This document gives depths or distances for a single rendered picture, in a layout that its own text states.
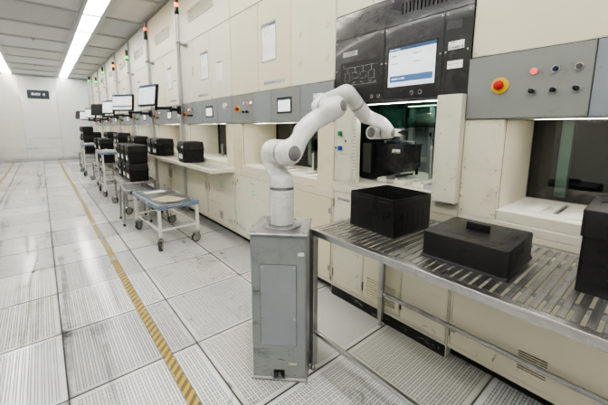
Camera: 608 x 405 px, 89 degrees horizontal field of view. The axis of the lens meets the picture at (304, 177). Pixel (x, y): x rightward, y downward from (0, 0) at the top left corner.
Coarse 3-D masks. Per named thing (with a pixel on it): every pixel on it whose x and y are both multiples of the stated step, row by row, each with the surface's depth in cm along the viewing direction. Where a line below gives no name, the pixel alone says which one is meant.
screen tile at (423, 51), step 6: (426, 48) 161; (432, 48) 158; (414, 54) 166; (420, 54) 164; (426, 54) 161; (432, 54) 159; (432, 60) 159; (414, 66) 167; (420, 66) 164; (426, 66) 162
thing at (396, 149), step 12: (384, 144) 210; (396, 144) 202; (420, 144) 208; (384, 156) 211; (396, 156) 203; (408, 156) 203; (420, 156) 212; (384, 168) 212; (396, 168) 204; (408, 168) 207
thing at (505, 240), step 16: (448, 224) 124; (464, 224) 124; (480, 224) 115; (432, 240) 115; (448, 240) 111; (464, 240) 107; (480, 240) 107; (496, 240) 106; (512, 240) 107; (528, 240) 112; (432, 256) 116; (448, 256) 112; (464, 256) 107; (480, 256) 103; (496, 256) 100; (512, 256) 100; (528, 256) 114; (480, 272) 104; (496, 272) 100; (512, 272) 102
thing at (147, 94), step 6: (150, 84) 397; (156, 84) 390; (138, 90) 412; (144, 90) 405; (150, 90) 396; (156, 90) 391; (138, 96) 412; (144, 96) 405; (150, 96) 396; (156, 96) 391; (138, 102) 412; (144, 102) 404; (150, 102) 396; (156, 102) 392; (156, 108) 410; (162, 108) 413; (168, 108) 415; (174, 108) 422; (180, 108) 432; (180, 114) 435
